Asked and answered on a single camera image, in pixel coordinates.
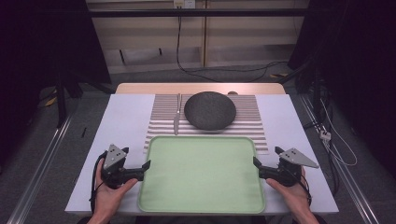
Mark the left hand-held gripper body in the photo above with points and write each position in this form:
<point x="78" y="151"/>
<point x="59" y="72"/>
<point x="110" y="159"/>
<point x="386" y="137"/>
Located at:
<point x="114" y="159"/>

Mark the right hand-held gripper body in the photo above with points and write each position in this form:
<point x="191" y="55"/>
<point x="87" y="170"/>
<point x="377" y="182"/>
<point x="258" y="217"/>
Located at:
<point x="291" y="169"/>

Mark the person's right hand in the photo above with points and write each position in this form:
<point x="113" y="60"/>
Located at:
<point x="294" y="196"/>

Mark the person's left hand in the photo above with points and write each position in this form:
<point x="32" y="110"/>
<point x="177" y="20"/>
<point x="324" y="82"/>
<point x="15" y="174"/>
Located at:
<point x="109" y="197"/>

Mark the striped placemat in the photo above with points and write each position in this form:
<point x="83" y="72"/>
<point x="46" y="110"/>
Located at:
<point x="249" y="124"/>

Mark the white plug adapter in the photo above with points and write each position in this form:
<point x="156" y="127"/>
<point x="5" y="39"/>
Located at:
<point x="325" y="134"/>

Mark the light green plastic tray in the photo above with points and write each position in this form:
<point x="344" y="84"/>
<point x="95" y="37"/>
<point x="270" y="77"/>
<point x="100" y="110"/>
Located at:
<point x="202" y="174"/>

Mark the silver fork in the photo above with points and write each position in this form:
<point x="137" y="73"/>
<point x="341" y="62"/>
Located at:
<point x="177" y="116"/>

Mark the wooden table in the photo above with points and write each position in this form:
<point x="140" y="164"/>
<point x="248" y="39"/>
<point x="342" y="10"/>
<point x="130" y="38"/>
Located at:
<point x="155" y="88"/>

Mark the dark grey speckled plate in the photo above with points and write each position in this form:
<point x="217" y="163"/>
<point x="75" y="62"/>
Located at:
<point x="210" y="110"/>

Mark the small brown round object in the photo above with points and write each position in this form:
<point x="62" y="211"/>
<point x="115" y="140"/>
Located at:
<point x="232" y="92"/>

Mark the yellow floor tape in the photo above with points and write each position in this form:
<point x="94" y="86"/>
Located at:
<point x="279" y="75"/>

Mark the black metal stand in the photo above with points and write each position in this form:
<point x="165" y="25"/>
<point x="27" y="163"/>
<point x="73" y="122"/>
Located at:
<point x="60" y="99"/>

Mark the dark curtain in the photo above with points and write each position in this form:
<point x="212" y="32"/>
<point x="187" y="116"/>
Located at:
<point x="351" y="62"/>
<point x="46" y="46"/>

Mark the metal floor rail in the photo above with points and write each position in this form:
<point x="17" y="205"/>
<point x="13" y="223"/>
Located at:
<point x="339" y="174"/>
<point x="40" y="168"/>

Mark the white wall socket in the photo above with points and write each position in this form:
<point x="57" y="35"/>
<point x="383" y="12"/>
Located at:
<point x="184" y="3"/>

